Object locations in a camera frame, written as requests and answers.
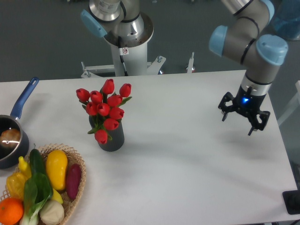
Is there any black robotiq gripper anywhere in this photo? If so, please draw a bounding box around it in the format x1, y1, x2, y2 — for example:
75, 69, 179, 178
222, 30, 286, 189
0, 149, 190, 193
218, 86, 270, 136

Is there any brown bread bun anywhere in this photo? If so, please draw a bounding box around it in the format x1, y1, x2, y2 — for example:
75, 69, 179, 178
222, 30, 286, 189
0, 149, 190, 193
0, 128, 21, 149

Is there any small yellow pepper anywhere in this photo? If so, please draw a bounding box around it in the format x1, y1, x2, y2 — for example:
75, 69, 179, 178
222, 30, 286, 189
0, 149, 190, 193
18, 156, 31, 179

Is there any woven wicker basket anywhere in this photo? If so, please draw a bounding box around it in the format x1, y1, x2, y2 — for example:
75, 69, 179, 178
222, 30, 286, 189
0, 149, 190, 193
0, 144, 86, 225

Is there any white metal frame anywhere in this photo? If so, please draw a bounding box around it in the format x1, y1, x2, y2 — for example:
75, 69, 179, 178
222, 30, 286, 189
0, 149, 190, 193
277, 81, 300, 126

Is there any green bok choy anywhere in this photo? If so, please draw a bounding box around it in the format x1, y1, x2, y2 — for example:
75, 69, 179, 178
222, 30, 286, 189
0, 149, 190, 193
20, 172, 53, 225

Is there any yellow banana tip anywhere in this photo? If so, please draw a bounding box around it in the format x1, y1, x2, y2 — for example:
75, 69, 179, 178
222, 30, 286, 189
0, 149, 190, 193
51, 188, 63, 204

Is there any yellow squash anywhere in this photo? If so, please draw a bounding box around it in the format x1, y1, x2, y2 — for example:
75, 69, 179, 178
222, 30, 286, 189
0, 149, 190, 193
46, 150, 68, 191

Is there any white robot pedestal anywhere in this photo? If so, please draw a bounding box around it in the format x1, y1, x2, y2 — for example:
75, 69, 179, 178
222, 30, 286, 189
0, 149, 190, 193
81, 14, 167, 79

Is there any purple sweet potato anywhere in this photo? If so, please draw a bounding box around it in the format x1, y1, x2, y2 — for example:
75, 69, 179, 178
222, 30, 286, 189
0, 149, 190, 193
66, 164, 82, 200

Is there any blue handled saucepan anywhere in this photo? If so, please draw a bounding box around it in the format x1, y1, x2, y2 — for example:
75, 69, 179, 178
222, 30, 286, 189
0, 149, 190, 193
0, 77, 39, 169

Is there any red tulip bouquet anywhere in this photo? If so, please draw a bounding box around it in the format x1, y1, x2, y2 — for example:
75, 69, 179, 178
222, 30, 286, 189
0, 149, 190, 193
76, 79, 132, 143

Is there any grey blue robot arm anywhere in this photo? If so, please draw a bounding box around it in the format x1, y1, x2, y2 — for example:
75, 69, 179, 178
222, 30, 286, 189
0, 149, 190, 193
209, 0, 288, 134

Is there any dark grey ribbed vase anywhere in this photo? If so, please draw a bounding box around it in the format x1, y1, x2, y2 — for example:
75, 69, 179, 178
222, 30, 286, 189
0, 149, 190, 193
97, 122, 125, 152

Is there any orange fruit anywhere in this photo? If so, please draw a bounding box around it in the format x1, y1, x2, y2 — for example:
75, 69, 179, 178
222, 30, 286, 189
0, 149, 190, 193
0, 197, 24, 225

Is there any beige garlic bulb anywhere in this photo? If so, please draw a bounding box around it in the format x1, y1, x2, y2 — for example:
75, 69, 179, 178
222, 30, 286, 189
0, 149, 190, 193
40, 200, 64, 225

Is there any dark green cucumber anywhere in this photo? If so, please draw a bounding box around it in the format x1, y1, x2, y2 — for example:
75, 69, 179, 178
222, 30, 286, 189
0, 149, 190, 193
30, 149, 46, 175

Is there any black device at table edge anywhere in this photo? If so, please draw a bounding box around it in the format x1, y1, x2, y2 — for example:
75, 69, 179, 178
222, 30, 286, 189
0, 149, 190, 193
282, 190, 300, 215

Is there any yellow bell pepper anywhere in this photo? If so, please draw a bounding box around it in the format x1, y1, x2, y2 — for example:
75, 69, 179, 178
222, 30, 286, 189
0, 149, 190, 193
6, 172, 28, 201

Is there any blue translucent container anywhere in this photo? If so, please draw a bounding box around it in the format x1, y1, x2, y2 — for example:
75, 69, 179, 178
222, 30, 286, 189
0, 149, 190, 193
272, 0, 300, 41

